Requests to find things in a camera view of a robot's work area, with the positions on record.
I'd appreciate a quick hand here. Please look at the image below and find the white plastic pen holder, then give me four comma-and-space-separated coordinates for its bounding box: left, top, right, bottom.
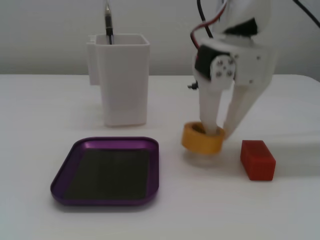
86, 33, 151, 128

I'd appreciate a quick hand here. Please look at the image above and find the yellow tape roll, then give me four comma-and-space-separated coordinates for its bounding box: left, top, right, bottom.
181, 121, 226, 155

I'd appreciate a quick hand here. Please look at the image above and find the thin black cable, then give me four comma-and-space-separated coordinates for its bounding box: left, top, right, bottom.
292, 0, 320, 28

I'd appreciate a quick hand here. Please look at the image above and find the red servo wire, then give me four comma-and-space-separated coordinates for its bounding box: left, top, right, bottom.
190, 0, 230, 50

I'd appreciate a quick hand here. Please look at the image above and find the red rectangular block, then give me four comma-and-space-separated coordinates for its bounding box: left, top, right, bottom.
240, 139, 277, 182

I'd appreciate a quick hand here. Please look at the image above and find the black pen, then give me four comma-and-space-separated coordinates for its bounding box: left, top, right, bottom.
103, 0, 115, 46

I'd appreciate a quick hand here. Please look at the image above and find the purple metal tray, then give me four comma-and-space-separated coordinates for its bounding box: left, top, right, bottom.
50, 136, 160, 207

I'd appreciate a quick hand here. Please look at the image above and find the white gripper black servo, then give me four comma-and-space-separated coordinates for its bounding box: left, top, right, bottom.
192, 37, 278, 138

